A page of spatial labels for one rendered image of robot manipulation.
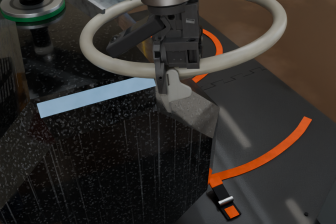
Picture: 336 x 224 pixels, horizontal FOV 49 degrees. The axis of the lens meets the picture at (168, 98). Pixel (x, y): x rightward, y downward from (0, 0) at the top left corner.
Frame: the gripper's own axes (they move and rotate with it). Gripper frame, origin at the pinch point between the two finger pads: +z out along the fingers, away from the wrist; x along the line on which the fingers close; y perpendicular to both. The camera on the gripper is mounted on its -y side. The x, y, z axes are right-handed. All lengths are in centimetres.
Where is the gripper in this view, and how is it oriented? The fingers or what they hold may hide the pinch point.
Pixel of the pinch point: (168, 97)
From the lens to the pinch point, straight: 73.4
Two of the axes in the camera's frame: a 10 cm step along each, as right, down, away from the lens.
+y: 9.8, 0.0, -1.9
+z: 1.0, 8.3, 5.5
